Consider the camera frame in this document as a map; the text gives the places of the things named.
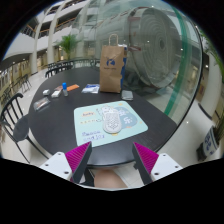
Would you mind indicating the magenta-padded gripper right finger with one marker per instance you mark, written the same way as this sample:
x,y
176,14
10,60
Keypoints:
x,y
146,158

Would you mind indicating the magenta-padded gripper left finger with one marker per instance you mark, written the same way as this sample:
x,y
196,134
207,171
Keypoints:
x,y
78,156

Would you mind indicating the white perforated computer mouse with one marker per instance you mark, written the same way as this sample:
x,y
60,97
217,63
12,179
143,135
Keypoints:
x,y
111,121

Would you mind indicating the pale green printed mouse pad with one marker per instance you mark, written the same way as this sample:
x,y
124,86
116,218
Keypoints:
x,y
90,130

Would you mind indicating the person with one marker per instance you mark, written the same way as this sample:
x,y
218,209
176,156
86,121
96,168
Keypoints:
x,y
108,179

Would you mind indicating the clear plastic snack packet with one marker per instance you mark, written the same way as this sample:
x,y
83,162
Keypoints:
x,y
41,103

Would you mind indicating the black spindle-back chair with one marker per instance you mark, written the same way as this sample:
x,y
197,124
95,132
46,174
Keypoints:
x,y
20,128

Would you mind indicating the white blue-patterned plant pot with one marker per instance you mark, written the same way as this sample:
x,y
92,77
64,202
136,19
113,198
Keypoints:
x,y
210,142

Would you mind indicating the flat white box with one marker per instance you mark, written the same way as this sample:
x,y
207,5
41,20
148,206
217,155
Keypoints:
x,y
56,93

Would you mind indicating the small blue-capped bottle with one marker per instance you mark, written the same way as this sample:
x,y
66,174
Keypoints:
x,y
65,90

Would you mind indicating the white and blue pouch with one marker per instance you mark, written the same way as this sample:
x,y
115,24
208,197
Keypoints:
x,y
91,88

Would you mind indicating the orange flat packet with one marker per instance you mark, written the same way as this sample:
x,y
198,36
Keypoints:
x,y
73,87

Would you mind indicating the brown flat packet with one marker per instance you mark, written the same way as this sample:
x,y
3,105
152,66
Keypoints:
x,y
59,88

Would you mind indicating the small white box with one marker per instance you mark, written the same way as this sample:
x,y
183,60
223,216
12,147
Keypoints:
x,y
46,92

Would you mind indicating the brown paper carrier bag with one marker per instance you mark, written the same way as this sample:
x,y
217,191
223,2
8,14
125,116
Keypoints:
x,y
111,73

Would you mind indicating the black chairs beyond table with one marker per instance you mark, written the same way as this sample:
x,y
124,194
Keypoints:
x,y
58,69

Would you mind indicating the distant black chairs group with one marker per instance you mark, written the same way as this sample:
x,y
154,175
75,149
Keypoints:
x,y
23,81

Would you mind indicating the large white cylindrical model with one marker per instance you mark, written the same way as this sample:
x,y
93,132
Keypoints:
x,y
156,46

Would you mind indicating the green potted palm plant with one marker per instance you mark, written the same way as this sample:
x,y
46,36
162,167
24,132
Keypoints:
x,y
68,43

